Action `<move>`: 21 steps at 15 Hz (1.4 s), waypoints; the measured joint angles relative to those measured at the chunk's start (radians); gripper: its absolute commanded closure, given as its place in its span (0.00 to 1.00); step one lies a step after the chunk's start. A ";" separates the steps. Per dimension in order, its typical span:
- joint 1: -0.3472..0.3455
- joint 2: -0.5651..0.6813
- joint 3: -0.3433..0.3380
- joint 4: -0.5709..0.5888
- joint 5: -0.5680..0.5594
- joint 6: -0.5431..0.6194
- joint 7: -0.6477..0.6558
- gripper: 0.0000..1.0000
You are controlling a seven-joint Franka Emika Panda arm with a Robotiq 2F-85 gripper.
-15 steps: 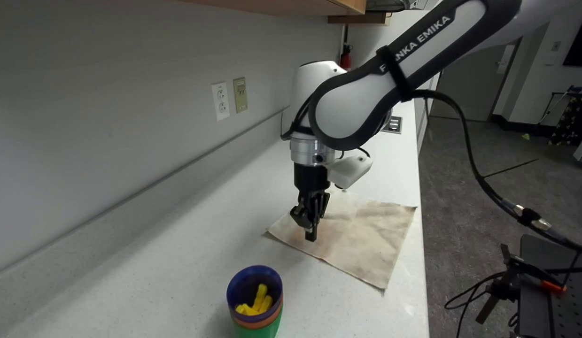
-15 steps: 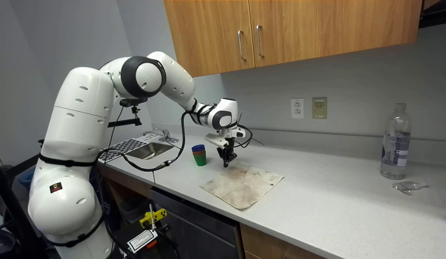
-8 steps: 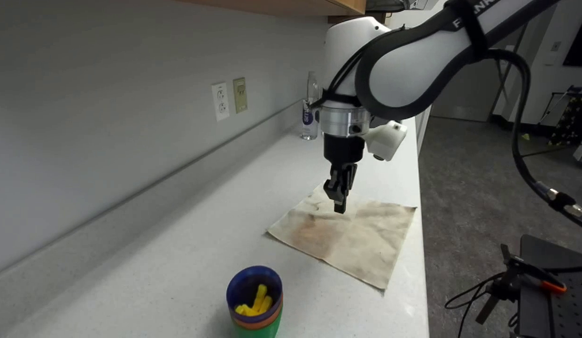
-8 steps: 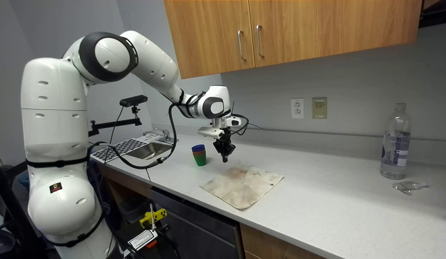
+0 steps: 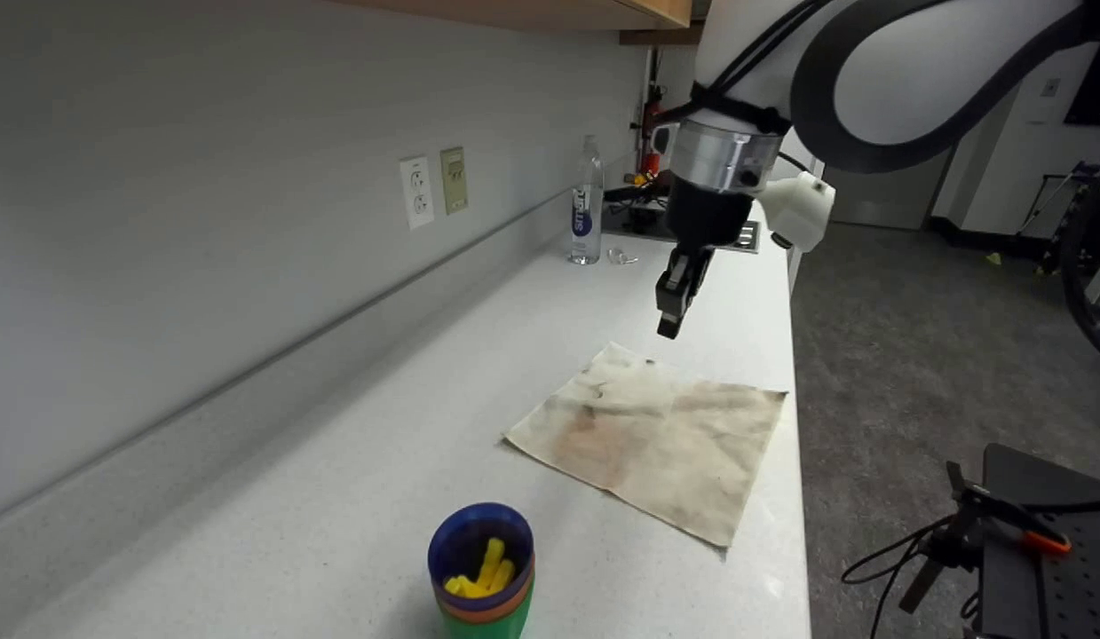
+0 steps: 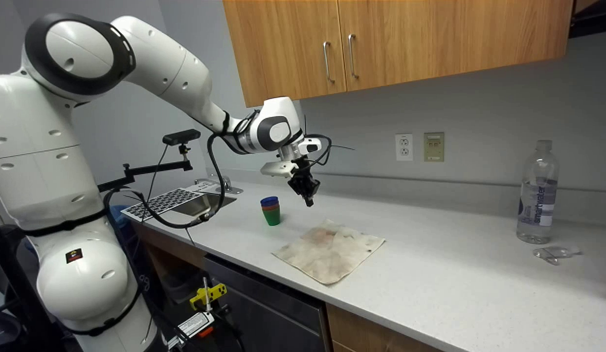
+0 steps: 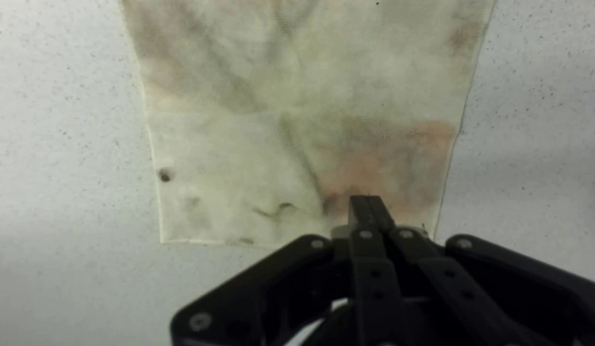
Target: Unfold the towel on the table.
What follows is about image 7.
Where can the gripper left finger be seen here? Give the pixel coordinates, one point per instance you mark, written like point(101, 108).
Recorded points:
point(278, 283)

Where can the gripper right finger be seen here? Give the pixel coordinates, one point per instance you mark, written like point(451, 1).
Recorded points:
point(494, 288)

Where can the stained white towel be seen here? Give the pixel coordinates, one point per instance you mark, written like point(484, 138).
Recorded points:
point(297, 115)

